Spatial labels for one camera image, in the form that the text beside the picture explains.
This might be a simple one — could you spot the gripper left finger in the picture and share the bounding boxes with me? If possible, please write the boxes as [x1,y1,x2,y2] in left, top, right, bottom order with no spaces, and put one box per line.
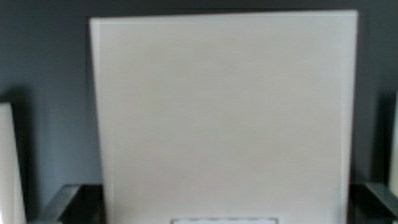
[33,184,107,224]

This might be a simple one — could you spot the white cabinet top block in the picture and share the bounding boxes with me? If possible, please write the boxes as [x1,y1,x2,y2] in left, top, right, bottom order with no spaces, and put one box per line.
[90,10,360,224]

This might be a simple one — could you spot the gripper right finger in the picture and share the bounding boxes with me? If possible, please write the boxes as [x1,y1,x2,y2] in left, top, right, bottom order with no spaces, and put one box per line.
[351,182,398,224]

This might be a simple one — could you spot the white U-shaped fence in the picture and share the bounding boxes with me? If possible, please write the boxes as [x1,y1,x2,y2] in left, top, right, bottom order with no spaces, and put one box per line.
[0,103,27,224]

